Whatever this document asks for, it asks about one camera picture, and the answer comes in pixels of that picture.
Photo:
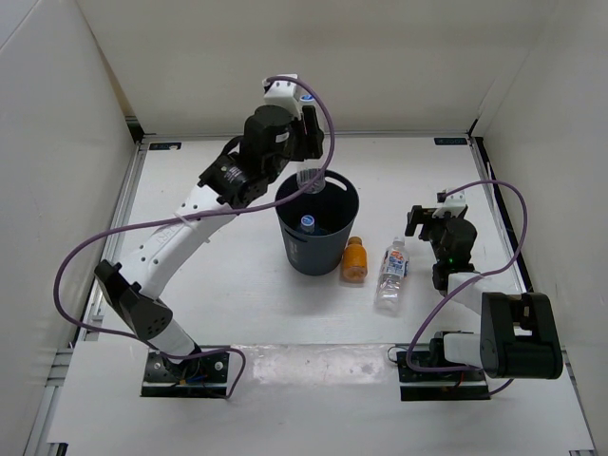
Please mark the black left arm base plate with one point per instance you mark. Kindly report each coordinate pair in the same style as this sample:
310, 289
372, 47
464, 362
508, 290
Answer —
207, 378

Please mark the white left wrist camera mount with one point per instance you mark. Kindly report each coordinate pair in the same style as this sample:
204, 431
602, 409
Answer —
284, 94

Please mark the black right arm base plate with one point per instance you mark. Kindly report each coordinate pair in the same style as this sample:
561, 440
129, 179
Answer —
418, 386

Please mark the dark label sticker left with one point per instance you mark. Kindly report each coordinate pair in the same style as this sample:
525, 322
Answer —
164, 146

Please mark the dark label sticker right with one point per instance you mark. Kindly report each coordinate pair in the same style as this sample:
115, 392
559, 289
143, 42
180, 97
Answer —
451, 141

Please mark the clear bottle orange blue label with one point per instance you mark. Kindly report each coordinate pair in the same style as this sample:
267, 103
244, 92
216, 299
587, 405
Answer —
394, 269

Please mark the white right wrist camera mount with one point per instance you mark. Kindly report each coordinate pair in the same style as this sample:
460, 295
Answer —
450, 206

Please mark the clear plastic bottle white cap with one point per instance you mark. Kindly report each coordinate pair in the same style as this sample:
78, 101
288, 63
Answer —
309, 168

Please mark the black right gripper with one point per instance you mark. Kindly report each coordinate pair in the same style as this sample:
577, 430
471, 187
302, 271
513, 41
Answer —
418, 212

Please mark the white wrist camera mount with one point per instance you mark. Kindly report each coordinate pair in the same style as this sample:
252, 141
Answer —
450, 206
284, 94

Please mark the orange juice bottle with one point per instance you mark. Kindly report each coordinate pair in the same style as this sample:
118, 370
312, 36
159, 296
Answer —
354, 263

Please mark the blue label Pocari Sweat bottle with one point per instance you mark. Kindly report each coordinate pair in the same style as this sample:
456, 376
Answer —
309, 226

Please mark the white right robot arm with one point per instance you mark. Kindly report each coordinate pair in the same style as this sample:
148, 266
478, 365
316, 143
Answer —
518, 337

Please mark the dark grey plastic bin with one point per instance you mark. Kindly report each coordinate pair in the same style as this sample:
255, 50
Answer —
335, 209

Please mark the dark label sticker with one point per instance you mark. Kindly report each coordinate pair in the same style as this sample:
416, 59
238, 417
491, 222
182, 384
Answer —
164, 146
451, 141

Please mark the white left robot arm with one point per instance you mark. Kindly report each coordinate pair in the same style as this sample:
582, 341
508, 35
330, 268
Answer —
243, 171

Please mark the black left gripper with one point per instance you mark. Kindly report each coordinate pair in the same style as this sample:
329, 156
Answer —
311, 144

